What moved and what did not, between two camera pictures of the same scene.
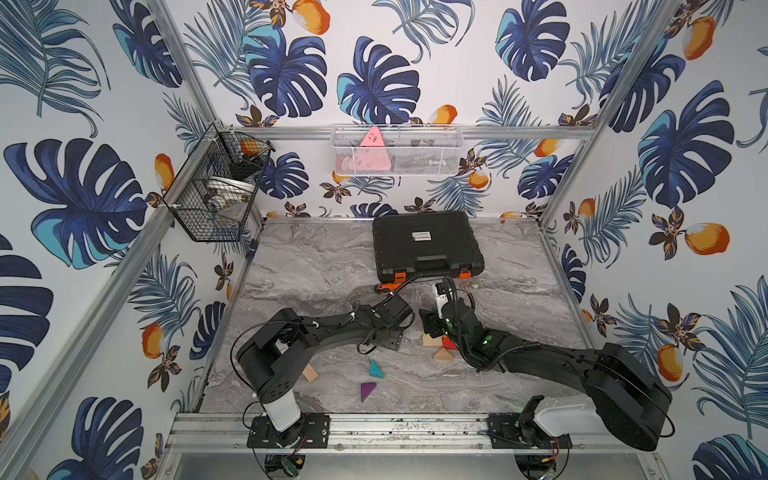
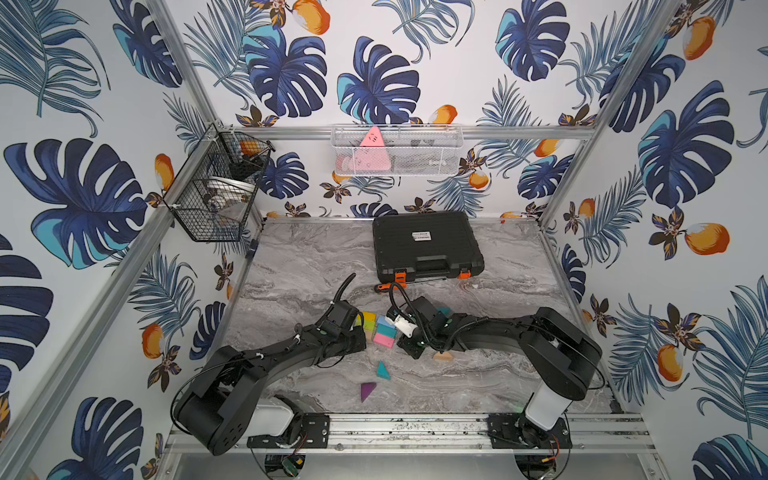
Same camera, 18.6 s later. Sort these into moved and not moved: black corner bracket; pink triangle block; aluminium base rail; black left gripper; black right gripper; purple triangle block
Moved: black left gripper; black right gripper
Not moved: pink triangle block; aluminium base rail; black corner bracket; purple triangle block
